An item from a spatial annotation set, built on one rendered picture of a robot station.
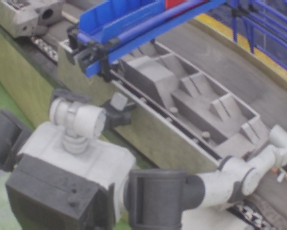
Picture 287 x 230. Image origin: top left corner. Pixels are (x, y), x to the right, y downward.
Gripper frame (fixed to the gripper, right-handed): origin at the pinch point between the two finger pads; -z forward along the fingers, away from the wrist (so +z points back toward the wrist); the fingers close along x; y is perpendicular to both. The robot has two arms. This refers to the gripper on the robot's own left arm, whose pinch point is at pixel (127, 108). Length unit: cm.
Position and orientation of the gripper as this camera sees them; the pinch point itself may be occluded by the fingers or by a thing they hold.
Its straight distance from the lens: 177.2
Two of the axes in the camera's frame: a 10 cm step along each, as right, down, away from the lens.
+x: 6.3, 5.1, -5.9
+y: 0.7, -7.9, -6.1
